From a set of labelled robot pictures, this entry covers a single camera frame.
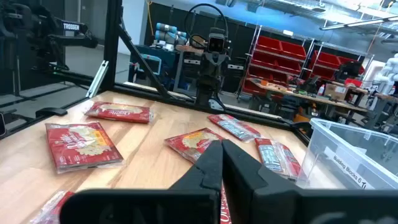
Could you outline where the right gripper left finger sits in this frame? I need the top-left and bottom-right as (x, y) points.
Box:
(169, 140), (223, 224)

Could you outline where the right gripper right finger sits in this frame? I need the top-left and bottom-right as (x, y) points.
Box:
(222, 139), (301, 224)

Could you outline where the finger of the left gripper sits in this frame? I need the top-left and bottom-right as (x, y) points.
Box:
(216, 63), (228, 81)
(205, 63), (217, 81)

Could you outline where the red Orville popcorn bag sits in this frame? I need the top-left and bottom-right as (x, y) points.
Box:
(45, 121), (125, 174)
(207, 113), (262, 143)
(29, 189), (75, 224)
(254, 138), (302, 182)
(84, 101), (155, 124)
(164, 127), (225, 165)
(220, 185), (233, 224)

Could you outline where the dark blue cabinet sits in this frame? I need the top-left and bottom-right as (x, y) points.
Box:
(129, 45), (187, 93)

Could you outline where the shelf rack with red bins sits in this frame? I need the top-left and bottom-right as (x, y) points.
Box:
(241, 26), (313, 97)
(306, 42), (376, 83)

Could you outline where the teal-framed teach pendant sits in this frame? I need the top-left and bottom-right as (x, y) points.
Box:
(139, 53), (163, 76)

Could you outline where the cluttered wooden workbench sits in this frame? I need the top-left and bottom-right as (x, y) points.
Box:
(247, 77), (398, 131)

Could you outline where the clear plastic storage bin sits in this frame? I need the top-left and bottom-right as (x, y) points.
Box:
(297, 117), (398, 190)

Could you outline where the cardboard box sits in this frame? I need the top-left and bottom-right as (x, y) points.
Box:
(323, 83), (349, 101)

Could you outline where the black machine on workbench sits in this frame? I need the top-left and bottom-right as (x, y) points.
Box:
(335, 60), (364, 82)

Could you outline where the long ceiling light fixture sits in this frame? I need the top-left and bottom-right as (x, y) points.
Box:
(319, 14), (398, 31)

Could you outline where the black plastic foot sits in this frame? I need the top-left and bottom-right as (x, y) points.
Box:
(35, 107), (68, 119)

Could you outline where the white robot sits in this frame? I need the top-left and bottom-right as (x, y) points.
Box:
(371, 52), (398, 96)

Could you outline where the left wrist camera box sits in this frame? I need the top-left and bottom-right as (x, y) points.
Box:
(206, 27), (231, 54)

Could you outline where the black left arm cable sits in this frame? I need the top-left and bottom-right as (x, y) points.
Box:
(184, 2), (229, 49)

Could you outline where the thin yellow hanging cord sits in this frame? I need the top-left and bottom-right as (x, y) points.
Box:
(145, 0), (155, 37)

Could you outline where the silver aluminium bracket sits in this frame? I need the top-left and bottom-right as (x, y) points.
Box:
(85, 60), (110, 99)

